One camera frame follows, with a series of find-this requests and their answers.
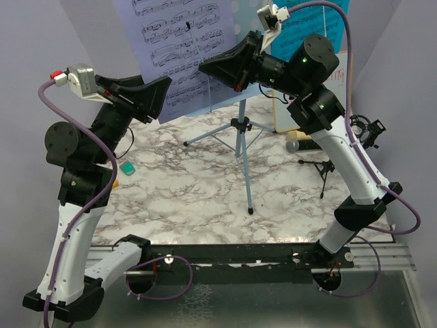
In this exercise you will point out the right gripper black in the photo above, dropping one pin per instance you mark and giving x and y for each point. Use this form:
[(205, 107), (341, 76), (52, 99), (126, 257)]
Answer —
[(231, 66)]

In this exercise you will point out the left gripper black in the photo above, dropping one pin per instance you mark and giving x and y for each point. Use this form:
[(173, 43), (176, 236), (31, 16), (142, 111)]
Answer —
[(148, 96)]

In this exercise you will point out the light blue music stand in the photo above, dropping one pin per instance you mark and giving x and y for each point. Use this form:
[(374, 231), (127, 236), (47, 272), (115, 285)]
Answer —
[(245, 20)]

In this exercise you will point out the lilac sheet music page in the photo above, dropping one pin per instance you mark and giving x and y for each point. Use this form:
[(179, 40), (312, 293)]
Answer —
[(171, 39)]

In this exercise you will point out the black studio microphone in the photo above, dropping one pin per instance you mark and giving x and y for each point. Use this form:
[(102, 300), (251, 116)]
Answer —
[(293, 146)]

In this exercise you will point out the black tripod with shock mount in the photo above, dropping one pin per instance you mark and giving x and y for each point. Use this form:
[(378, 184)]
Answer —
[(350, 161)]

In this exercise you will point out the black round-base mic stand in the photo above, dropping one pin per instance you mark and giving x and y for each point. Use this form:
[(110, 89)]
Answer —
[(373, 130)]

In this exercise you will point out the cream toy microphone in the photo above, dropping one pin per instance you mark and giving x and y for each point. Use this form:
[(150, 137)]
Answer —
[(298, 136)]

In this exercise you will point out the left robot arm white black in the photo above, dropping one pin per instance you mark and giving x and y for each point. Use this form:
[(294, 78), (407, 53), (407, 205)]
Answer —
[(70, 291)]

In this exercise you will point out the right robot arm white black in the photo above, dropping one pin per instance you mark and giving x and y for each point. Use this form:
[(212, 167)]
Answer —
[(320, 115)]

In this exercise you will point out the green eraser block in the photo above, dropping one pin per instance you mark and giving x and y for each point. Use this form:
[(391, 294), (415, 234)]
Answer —
[(127, 168)]

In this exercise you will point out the cyan sheet music page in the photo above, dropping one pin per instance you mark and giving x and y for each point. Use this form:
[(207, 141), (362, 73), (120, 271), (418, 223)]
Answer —
[(316, 19)]

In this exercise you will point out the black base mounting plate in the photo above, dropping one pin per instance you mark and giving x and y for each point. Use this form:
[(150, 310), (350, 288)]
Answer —
[(232, 264)]

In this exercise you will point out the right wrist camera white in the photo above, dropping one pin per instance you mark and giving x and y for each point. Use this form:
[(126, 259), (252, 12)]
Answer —
[(271, 17)]

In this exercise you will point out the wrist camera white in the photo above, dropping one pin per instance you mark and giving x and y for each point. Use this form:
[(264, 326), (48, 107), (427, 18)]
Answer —
[(80, 78), (271, 17)]

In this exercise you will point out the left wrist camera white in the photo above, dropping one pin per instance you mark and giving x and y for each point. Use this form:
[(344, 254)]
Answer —
[(80, 78)]

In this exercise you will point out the whiteboard with yellow frame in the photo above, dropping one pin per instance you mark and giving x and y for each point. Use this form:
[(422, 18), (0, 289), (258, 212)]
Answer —
[(336, 83)]

